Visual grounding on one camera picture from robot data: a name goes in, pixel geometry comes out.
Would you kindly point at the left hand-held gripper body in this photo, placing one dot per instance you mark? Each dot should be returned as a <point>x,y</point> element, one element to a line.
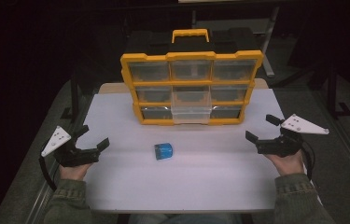
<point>73,155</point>

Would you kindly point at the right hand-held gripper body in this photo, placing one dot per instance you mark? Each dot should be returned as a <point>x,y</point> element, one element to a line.
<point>283,144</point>

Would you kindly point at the small blue block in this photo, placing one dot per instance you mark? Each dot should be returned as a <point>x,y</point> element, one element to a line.
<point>163,151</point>

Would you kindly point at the clear plastic drawer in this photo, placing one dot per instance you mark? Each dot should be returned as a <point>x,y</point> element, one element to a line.
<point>191,107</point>

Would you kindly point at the yellow black drawer organizer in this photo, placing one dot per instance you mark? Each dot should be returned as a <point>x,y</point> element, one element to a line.
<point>191,56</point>

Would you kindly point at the person's left hand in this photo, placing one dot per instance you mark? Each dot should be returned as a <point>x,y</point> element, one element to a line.
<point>74,172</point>

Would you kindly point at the person's right hand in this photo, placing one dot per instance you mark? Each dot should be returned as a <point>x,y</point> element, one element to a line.
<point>287,165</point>

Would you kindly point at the black metal stand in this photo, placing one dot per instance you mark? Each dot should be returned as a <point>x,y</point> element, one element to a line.
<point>333,93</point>
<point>74,96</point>

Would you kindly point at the grey metal stand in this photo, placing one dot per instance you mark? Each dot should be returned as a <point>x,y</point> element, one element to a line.
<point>267,46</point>

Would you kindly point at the set of clear organizer drawers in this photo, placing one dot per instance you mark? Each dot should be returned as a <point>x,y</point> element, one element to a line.
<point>149,71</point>

